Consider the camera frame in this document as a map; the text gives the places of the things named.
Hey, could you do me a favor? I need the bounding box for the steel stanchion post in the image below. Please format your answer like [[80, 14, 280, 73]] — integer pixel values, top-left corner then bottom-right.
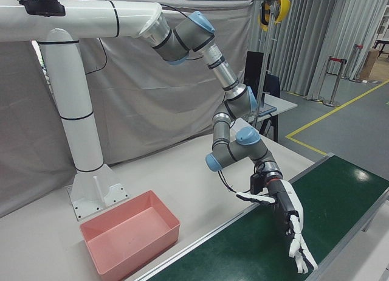
[[323, 55, 347, 108], [349, 43, 365, 83]]

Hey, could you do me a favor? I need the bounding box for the black stand cable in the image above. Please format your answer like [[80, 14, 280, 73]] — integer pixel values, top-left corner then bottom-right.
[[86, 37, 108, 75]]

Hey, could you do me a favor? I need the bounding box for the pink plastic basket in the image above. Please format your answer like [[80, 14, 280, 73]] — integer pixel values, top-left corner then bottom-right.
[[79, 189, 181, 277]]

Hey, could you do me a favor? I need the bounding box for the white office table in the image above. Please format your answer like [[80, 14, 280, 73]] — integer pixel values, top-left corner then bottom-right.
[[230, 92, 298, 142]]

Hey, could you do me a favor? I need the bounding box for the yellow hard hat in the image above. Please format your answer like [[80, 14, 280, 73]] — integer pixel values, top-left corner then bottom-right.
[[258, 0, 291, 32]]

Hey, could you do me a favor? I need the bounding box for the black side table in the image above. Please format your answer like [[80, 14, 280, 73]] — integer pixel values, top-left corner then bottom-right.
[[372, 39, 389, 60]]

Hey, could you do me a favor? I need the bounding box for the brown cardboard box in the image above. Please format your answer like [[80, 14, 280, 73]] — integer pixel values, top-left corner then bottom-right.
[[361, 48, 380, 81]]

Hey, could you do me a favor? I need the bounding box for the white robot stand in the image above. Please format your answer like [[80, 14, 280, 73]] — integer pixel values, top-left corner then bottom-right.
[[0, 0, 164, 223]]

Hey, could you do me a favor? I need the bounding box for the grey fabric backdrop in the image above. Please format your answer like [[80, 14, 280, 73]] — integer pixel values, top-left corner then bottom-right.
[[0, 0, 255, 218]]

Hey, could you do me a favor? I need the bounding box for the black overhead camera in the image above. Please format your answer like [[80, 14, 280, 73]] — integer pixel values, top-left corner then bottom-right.
[[16, 0, 66, 18]]

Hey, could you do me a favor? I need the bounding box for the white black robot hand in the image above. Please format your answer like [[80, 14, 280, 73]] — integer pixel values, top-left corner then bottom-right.
[[235, 179, 319, 274]]

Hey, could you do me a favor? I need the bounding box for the black background monitor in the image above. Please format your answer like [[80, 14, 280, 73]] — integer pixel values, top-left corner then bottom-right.
[[244, 50, 271, 95]]

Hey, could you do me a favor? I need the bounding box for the black office chair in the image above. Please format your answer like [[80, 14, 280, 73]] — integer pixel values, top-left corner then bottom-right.
[[263, 73, 281, 98]]

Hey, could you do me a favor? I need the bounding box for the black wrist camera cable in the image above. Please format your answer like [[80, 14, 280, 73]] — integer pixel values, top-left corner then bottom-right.
[[217, 168, 258, 194]]

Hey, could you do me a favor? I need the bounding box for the green conveyor belt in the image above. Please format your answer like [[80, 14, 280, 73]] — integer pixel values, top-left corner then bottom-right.
[[133, 153, 389, 281]]

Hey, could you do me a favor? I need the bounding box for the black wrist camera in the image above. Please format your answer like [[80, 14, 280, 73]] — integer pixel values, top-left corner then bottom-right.
[[250, 170, 267, 194]]

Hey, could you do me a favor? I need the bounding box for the grey pleated curtain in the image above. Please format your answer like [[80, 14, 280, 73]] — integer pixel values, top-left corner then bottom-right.
[[252, 0, 389, 101]]

